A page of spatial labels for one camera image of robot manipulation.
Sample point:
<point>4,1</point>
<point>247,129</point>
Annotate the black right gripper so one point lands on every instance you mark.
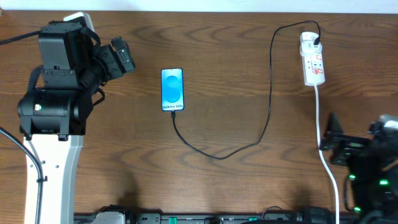
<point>351,145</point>

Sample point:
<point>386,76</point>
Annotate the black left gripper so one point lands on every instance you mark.
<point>114,70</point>

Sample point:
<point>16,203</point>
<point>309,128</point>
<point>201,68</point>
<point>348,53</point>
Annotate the blue Galaxy smartphone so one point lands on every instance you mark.
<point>172,89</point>

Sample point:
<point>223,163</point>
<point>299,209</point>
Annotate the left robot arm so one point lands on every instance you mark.
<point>54,111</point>

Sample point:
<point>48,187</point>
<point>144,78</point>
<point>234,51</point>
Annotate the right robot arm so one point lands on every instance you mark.
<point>371,165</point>

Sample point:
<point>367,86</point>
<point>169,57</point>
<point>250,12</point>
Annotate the white charger adapter plug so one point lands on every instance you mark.
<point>310,44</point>

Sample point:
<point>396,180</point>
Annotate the white power strip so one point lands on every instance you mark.
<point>313,70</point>

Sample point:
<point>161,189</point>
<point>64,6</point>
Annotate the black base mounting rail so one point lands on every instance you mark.
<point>273,214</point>

